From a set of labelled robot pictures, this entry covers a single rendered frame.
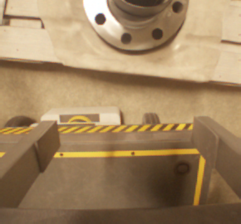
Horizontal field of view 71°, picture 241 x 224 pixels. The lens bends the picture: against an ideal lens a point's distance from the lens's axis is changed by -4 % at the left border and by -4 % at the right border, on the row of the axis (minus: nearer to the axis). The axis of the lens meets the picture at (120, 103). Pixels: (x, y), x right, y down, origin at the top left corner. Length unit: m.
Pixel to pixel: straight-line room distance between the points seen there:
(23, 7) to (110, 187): 0.53
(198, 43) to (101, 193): 0.48
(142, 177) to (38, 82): 0.52
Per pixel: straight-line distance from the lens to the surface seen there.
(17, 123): 0.68
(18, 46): 0.60
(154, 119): 0.58
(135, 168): 0.42
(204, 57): 0.55
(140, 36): 0.47
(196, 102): 0.75
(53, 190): 0.49
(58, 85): 0.71
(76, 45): 0.51
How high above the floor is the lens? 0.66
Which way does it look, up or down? 74 degrees down
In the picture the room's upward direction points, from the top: 180 degrees clockwise
